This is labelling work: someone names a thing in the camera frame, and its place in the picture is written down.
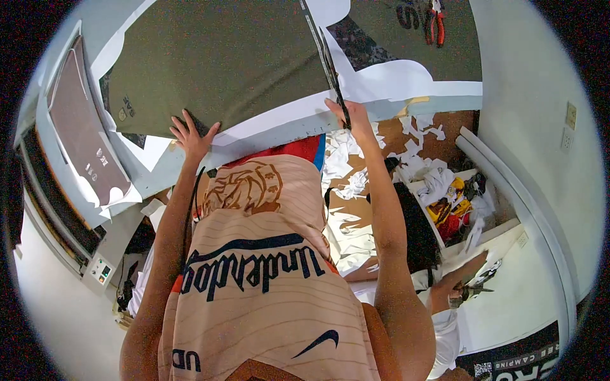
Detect person's right hand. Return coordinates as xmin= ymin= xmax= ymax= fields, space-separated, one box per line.
xmin=325 ymin=98 xmax=376 ymax=144

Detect person's left hand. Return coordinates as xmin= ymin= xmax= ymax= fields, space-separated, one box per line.
xmin=170 ymin=110 xmax=222 ymax=162

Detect black scissors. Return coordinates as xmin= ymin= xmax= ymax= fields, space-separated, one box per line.
xmin=316 ymin=26 xmax=353 ymax=131

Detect large olive printed sheet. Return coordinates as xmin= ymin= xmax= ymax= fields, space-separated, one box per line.
xmin=91 ymin=0 xmax=351 ymax=147

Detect heap of white paper scraps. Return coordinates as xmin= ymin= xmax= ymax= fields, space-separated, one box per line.
xmin=320 ymin=112 xmax=450 ymax=278

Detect olive sheet with black print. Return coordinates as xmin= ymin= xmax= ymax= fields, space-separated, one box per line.
xmin=326 ymin=0 xmax=483 ymax=104

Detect brown printed sheet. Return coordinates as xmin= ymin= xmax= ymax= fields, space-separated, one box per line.
xmin=47 ymin=37 xmax=143 ymax=210

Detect white box of fabric scraps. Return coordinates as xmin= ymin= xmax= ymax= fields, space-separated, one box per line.
xmin=395 ymin=167 xmax=524 ymax=260

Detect heap of cloths and bags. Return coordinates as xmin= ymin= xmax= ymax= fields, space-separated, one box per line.
xmin=112 ymin=188 xmax=173 ymax=330

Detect heat press machine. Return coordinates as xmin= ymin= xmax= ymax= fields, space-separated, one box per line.
xmin=13 ymin=21 xmax=144 ymax=292

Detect white control box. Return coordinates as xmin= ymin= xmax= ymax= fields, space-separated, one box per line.
xmin=82 ymin=254 xmax=116 ymax=292

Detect white plastic pipe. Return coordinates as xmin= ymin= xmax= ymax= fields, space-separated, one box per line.
xmin=454 ymin=136 xmax=573 ymax=344
xmin=460 ymin=126 xmax=580 ymax=305

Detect person's body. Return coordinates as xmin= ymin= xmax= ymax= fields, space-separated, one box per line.
xmin=119 ymin=155 xmax=437 ymax=381

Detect small grey scissors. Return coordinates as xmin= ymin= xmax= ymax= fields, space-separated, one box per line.
xmin=448 ymin=280 xmax=496 ymax=308

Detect black printed banner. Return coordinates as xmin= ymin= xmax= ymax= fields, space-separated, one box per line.
xmin=455 ymin=320 xmax=562 ymax=381

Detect red handled pliers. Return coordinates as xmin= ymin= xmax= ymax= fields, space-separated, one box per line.
xmin=424 ymin=0 xmax=448 ymax=49

